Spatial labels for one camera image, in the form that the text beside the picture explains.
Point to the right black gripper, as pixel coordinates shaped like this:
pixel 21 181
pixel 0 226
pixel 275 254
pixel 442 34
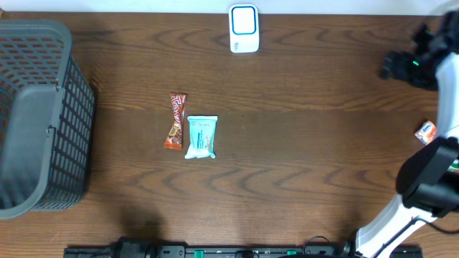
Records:
pixel 401 68

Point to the small orange snack box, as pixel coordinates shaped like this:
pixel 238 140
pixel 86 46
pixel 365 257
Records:
pixel 426 133

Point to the green lid jar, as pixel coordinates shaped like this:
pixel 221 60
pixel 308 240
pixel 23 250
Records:
pixel 454 167

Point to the teal toilet tissue pack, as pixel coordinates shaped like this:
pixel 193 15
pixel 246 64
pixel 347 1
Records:
pixel 202 131

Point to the red chocolate bar wrapper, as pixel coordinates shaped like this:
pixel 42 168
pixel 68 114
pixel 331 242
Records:
pixel 174 138

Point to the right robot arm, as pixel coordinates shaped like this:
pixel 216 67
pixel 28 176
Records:
pixel 426 187

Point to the grey plastic mesh basket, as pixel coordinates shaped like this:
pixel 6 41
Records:
pixel 47 113

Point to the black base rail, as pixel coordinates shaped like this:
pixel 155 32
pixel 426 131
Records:
pixel 130 248

